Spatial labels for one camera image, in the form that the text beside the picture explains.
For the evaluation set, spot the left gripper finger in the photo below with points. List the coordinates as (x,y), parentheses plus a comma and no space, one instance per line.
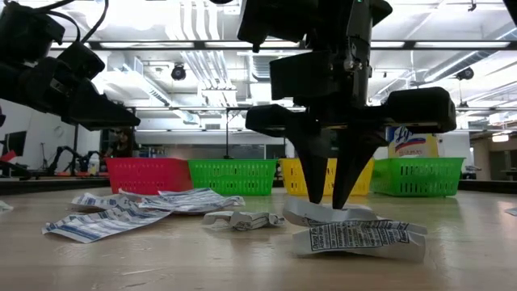
(93,106)
(135,117)

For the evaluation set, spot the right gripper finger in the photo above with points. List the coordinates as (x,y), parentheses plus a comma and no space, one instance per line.
(313,169)
(351,169)

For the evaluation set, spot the white alcohol prep pad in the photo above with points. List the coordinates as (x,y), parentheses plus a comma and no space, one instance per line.
(359,240)
(246,220)
(323,214)

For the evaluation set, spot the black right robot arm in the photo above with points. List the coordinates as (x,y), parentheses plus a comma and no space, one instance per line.
(307,20)

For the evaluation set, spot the black background robot arm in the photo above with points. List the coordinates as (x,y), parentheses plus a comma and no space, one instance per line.
(60,155)

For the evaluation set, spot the yellow plastic basket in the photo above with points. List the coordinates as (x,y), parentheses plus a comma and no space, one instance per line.
(291,178)

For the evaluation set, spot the person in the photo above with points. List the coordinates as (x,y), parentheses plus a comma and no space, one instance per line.
(121,145)

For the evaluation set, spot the yellow disinfecting wipes canister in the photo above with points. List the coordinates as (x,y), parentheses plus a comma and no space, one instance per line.
(412,145)

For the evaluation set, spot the black ceiling spotlight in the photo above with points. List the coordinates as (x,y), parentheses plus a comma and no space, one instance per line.
(178,72)
(464,73)

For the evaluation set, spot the red plastic basket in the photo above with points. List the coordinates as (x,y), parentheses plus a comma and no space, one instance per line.
(149,175)

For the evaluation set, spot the black monitor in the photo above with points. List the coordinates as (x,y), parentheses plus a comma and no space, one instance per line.
(14,143)

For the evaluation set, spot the green plastic basket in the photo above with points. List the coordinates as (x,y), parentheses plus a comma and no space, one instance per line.
(416,178)
(232,178)

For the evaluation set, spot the blue striped bandage wrapper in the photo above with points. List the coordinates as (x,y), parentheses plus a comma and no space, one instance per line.
(97,201)
(202,201)
(107,224)
(137,198)

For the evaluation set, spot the green white sachet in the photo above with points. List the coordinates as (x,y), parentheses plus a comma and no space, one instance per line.
(4,206)

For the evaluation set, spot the small white printed packet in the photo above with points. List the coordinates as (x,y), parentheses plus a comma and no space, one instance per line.
(511,211)

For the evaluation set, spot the black overhead frame beam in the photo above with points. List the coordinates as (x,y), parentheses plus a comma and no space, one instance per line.
(161,44)

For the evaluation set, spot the black aluminium table frame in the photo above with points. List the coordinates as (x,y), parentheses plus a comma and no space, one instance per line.
(52,186)

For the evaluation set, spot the black metal rack frame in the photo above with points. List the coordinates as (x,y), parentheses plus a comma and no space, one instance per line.
(227,133)

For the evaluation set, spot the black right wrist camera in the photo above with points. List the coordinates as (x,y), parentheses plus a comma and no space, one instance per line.
(303,77)

